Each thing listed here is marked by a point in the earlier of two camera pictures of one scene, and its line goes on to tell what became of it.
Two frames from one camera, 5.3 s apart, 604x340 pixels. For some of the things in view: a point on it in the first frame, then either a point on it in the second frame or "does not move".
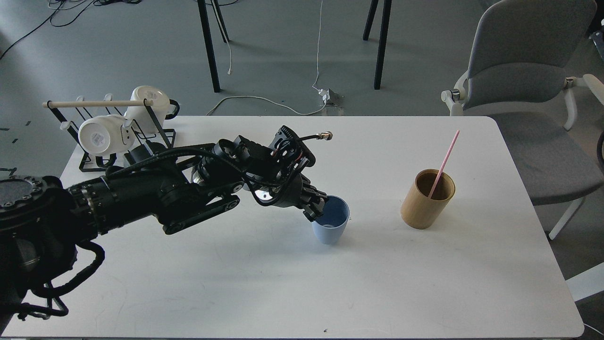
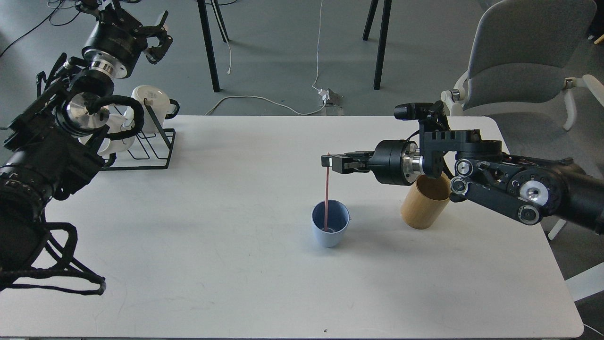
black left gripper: (290, 190) to (118, 38)
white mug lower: (104, 134) does not move
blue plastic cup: (331, 224) does not move
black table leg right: (381, 46) does not move
